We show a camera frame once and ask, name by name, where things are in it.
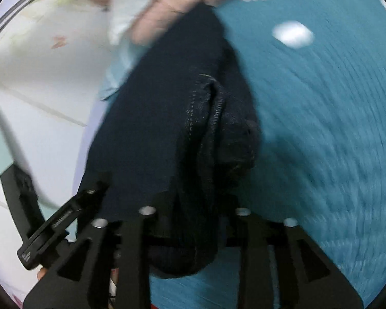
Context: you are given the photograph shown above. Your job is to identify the dark denim jacket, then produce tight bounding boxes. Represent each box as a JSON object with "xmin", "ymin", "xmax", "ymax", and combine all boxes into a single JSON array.
[{"xmin": 75, "ymin": 3, "xmax": 264, "ymax": 279}]

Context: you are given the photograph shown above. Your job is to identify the white pillow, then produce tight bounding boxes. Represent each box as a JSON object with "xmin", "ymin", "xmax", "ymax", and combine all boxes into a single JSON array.
[{"xmin": 108, "ymin": 0, "xmax": 169, "ymax": 46}]

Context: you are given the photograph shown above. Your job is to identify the pink quilt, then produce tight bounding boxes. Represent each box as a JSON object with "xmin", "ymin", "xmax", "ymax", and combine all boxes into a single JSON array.
[{"xmin": 70, "ymin": 0, "xmax": 256, "ymax": 46}]

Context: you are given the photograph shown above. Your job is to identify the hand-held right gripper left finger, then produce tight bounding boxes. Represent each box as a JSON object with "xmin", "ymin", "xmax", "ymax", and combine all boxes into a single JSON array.
[{"xmin": 23, "ymin": 206, "xmax": 156, "ymax": 309}]

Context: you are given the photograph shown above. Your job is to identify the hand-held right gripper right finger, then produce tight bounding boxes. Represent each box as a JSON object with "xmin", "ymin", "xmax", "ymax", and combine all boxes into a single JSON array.
[{"xmin": 236, "ymin": 208, "xmax": 363, "ymax": 309}]

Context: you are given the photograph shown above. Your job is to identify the teal quilted bed mat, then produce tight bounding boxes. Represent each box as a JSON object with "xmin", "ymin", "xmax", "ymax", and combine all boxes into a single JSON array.
[{"xmin": 150, "ymin": 0, "xmax": 386, "ymax": 309}]

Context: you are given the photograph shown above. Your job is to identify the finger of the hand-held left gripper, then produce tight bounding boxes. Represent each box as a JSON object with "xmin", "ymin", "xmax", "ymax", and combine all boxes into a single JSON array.
[
  {"xmin": 0, "ymin": 164, "xmax": 45, "ymax": 238},
  {"xmin": 56, "ymin": 182, "xmax": 110, "ymax": 233}
]

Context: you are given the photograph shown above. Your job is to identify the light blue striped sheet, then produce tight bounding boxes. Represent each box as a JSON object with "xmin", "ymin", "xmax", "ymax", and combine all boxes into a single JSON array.
[{"xmin": 99, "ymin": 39, "xmax": 140, "ymax": 101}]

